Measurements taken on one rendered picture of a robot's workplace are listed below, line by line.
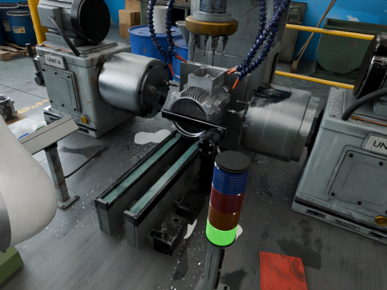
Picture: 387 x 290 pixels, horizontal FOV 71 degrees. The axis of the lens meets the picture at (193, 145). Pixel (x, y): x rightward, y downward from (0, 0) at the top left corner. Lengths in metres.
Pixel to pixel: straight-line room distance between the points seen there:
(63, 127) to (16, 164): 0.46
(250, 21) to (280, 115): 0.45
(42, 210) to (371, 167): 0.79
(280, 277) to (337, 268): 0.18
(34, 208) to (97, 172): 0.68
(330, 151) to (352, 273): 0.34
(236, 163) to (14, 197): 0.32
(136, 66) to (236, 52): 0.42
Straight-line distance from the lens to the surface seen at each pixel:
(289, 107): 0.90
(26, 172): 0.44
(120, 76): 1.12
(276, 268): 0.85
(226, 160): 0.45
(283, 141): 0.90
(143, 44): 2.98
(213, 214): 0.52
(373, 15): 6.10
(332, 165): 0.91
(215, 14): 0.97
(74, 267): 0.85
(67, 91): 1.30
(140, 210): 0.76
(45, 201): 0.45
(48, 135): 0.86
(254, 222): 0.94
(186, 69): 1.18
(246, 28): 1.19
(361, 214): 1.00
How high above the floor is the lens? 1.48
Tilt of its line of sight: 33 degrees down
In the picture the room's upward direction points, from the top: 4 degrees clockwise
